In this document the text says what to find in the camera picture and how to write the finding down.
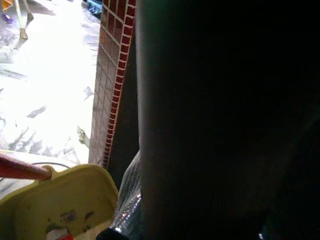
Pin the small pale floor bracket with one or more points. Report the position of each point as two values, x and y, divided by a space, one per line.
82 136

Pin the small purple object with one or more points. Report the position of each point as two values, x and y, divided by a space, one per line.
6 18

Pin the pale folding stand frame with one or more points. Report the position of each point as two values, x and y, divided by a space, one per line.
23 27

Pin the red snack wrapper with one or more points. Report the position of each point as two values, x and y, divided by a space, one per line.
66 236

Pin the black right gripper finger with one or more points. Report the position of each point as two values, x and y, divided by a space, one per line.
110 235

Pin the grey woven mesh cloth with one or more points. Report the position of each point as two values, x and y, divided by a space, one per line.
130 195

